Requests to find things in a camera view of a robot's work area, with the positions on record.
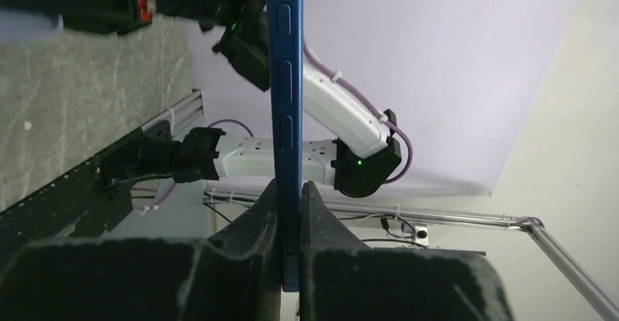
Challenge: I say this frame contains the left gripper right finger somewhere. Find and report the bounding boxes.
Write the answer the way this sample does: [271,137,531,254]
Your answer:
[299,182,513,320]

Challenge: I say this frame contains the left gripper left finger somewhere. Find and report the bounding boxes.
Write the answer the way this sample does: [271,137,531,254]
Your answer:
[1,182,281,320]

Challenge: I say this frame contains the blue phone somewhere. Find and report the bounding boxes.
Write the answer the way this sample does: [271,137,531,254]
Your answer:
[266,0,303,292]

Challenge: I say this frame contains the lilac phone case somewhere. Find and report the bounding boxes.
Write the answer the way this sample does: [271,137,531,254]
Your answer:
[1,8,64,43]

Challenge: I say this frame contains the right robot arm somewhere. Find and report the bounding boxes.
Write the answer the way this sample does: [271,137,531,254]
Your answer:
[1,0,412,198]

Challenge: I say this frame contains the black flat panel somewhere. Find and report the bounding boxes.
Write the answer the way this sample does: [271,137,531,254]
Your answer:
[372,246,487,257]

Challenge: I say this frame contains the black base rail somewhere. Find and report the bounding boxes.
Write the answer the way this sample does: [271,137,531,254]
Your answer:
[1,120,171,266]

